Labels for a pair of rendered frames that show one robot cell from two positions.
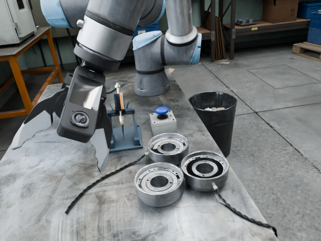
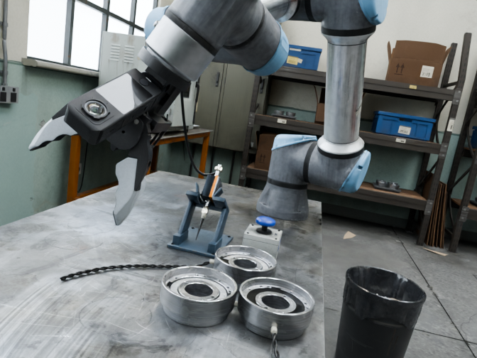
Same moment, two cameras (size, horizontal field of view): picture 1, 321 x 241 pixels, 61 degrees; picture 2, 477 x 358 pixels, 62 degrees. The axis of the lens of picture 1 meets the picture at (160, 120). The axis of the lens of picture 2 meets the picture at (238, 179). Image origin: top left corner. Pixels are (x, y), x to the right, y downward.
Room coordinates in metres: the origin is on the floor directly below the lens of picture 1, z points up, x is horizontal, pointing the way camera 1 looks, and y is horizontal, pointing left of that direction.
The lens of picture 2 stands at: (-0.02, -0.16, 1.09)
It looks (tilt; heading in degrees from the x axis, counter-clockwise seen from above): 11 degrees down; 16
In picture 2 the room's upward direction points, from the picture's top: 9 degrees clockwise
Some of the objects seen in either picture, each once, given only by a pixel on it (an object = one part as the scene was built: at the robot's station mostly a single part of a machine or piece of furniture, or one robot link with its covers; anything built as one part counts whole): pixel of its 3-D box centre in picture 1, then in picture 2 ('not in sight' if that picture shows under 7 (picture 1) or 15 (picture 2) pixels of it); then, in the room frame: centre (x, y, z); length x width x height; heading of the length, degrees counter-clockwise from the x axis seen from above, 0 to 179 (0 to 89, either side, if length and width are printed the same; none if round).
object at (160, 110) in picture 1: (162, 115); (264, 229); (0.73, -0.01, 0.85); 0.04 x 0.04 x 0.05
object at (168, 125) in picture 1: (163, 122); (262, 240); (0.73, -0.01, 0.82); 0.08 x 0.07 x 0.05; 7
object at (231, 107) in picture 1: (211, 126); (374, 326); (1.73, -0.37, 0.21); 0.34 x 0.34 x 0.43
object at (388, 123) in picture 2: not in sight; (400, 126); (4.28, -0.48, 1.11); 0.52 x 0.38 x 0.22; 97
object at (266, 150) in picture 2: not in sight; (275, 151); (4.12, 0.70, 0.64); 0.49 x 0.40 x 0.37; 102
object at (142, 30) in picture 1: (140, 28); not in sight; (4.21, 0.16, 0.56); 0.52 x 0.38 x 0.22; 94
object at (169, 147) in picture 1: (168, 149); (244, 268); (0.59, -0.01, 0.82); 0.10 x 0.10 x 0.04
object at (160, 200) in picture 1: (159, 184); (198, 295); (0.46, 0.01, 0.82); 0.10 x 0.10 x 0.04
